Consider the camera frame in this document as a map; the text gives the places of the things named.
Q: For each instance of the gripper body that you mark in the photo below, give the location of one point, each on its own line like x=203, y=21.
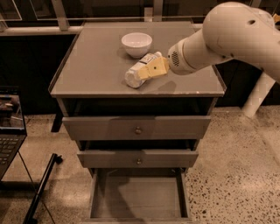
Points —
x=176, y=60

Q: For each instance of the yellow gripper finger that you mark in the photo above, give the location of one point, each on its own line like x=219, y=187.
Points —
x=144, y=73

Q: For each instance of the clear plastic water bottle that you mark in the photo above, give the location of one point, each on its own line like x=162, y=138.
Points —
x=131, y=76

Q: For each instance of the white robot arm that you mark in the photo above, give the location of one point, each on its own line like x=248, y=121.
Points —
x=230, y=31

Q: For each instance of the grey top drawer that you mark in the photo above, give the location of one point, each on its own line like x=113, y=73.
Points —
x=136, y=127

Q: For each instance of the grey drawer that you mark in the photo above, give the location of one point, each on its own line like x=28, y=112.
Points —
x=137, y=158
x=139, y=196
x=136, y=127

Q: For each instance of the grey drawer cabinet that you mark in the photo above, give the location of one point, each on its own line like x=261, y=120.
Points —
x=91, y=83

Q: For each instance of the grey middle drawer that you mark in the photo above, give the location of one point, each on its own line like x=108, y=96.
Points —
x=137, y=158

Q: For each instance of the grey bottom drawer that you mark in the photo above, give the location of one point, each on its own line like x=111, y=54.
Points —
x=139, y=196

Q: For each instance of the white ceramic bowl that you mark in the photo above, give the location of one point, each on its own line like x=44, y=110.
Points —
x=136, y=44

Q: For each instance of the metal railing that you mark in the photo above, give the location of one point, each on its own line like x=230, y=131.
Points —
x=65, y=14

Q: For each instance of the white pillar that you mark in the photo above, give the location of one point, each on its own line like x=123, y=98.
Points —
x=261, y=89

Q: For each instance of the black laptop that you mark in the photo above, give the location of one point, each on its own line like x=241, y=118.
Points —
x=12, y=126

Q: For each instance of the black stand bar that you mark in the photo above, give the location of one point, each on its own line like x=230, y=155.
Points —
x=54, y=159

